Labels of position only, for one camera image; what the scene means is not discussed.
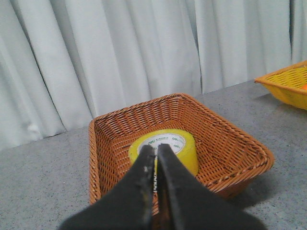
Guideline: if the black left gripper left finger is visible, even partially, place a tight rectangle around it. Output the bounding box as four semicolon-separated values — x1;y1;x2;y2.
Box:
59;145;155;230

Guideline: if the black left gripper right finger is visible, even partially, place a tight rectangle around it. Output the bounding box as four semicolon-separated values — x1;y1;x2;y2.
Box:
157;144;244;230

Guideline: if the yellow tape roll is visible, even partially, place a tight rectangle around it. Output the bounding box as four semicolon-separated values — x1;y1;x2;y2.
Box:
129;129;199;176

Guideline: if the brown woven basket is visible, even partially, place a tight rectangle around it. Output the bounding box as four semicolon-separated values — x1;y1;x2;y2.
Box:
88;92;275;230

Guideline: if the yellow woven basket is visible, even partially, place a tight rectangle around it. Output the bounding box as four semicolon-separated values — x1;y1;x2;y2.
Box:
254;60;307;110

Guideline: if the white curtain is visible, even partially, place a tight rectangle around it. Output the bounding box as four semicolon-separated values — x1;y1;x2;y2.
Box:
0;0;307;150

